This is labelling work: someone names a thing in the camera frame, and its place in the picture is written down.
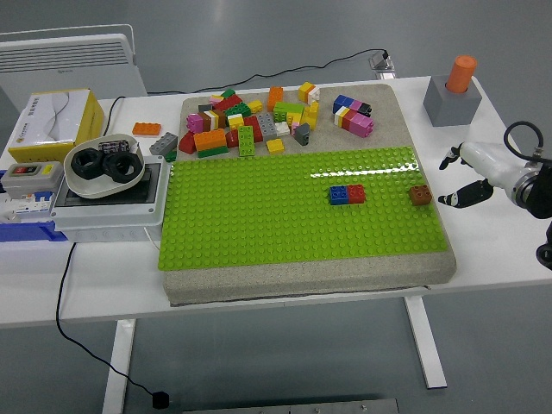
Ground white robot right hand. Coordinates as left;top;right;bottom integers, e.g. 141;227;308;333
438;141;530;210

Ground large pink toy brick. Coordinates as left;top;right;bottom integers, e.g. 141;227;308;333
348;110;375;139

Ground white yellow red bricks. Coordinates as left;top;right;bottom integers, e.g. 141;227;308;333
333;106;353;129

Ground yellow stacked toy bricks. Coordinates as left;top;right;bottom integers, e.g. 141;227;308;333
301;101;320;129

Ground lime green toy brick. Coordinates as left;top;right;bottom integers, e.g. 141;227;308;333
273;102;305;122

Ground tall orange toy brick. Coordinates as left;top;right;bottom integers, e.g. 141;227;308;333
267;85;285;112

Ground light grey toy brick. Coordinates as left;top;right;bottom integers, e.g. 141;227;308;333
257;112;278;141

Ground large red toy brick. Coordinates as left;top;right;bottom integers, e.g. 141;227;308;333
243;115;264;143

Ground green studded baseplate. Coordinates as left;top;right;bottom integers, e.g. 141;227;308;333
157;146;447;272

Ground long red toy brick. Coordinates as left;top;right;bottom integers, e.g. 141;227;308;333
214;94;243;112

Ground brown white toy brick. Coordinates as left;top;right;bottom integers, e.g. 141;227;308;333
198;109;229;130

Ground long orange toy brick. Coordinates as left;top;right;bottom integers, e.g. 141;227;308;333
193;128;228;152

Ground red slope toy brick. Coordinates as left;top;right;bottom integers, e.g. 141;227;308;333
178;131;198;154

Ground long grey toy brick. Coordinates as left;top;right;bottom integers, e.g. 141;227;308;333
149;131;179;156

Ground flat orange toy brick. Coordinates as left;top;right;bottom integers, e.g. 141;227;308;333
132;122;163;137

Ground grey cube holder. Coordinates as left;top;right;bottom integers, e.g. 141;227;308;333
422;75;483;128

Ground orange cylinder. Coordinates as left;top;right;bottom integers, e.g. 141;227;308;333
445;54;479;95

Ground clear plastic device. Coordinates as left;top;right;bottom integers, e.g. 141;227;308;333
368;50;396;80

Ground white table leg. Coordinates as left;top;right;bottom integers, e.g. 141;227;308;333
101;318;137;414
404;297;449;391

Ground grey-brown foam mat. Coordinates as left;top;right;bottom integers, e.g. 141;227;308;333
162;84;458;308

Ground flat lime green plate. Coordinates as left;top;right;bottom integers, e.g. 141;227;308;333
237;125;256;157

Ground large black nut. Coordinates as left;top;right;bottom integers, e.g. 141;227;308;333
71;147;106;181
102;153;140;185

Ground dark printed packet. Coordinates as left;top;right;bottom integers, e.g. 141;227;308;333
97;137;133;155

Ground grey electrical junction box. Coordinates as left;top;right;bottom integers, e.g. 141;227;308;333
49;154;173;242

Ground white bowl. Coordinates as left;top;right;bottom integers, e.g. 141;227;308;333
63;133;147;200

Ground white panel heater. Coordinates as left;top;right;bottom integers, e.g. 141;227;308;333
0;23;149;101

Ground yellow white tissue box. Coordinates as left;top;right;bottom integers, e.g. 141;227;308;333
7;88;106;165

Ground white circuit breaker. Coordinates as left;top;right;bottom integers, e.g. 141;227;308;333
0;191;57;225

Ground blue plastic bin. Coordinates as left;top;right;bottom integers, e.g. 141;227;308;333
0;219;70;243

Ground long black floor cable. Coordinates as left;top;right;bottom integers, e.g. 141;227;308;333
145;47;389;95

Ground thin black cable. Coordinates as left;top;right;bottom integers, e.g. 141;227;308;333
103;95;127;135

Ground black power cable with plug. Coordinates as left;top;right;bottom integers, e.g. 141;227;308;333
54;241;170;410

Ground grey switch box red button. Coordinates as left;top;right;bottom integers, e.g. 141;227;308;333
0;161;66;199

